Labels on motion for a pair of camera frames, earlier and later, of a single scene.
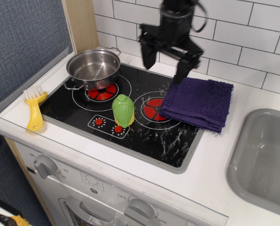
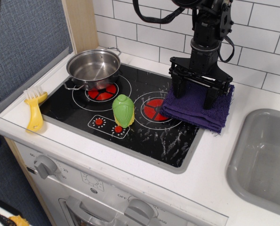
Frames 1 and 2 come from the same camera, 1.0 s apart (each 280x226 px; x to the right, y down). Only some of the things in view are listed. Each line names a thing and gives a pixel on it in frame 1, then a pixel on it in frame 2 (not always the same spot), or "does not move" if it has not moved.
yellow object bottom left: [20, 221] does not move
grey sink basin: [259, 169] does not move
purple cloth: [203, 102] does not move
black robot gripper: [172, 37] to [203, 67]
